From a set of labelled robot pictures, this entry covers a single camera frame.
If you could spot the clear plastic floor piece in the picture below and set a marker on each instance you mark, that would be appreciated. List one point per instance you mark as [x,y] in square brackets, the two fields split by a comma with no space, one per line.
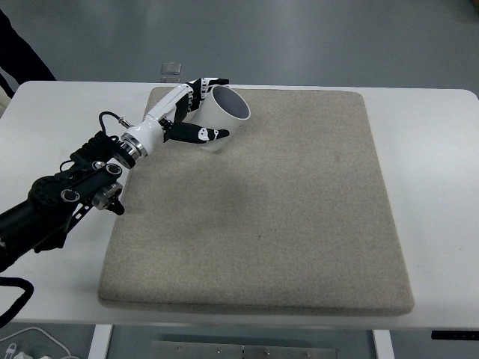
[171,68]

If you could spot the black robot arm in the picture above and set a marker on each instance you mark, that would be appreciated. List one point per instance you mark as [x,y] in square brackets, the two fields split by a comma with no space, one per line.
[48,202]

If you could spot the white table leg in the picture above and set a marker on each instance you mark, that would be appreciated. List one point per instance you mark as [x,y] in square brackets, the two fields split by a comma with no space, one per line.
[383,346]
[100,342]

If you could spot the white cup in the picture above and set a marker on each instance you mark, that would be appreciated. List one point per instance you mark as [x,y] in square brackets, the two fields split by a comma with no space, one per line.
[219,116]

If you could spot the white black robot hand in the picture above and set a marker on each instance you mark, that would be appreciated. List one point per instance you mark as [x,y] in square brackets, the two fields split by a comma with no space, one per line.
[149,129]

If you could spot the person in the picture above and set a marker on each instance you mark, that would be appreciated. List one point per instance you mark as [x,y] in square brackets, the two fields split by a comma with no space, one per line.
[18,52]

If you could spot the beige fabric mat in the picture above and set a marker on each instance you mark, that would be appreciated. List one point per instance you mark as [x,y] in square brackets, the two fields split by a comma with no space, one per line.
[262,243]

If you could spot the black table control panel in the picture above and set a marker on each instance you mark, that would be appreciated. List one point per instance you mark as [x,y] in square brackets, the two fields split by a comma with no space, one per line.
[454,335]

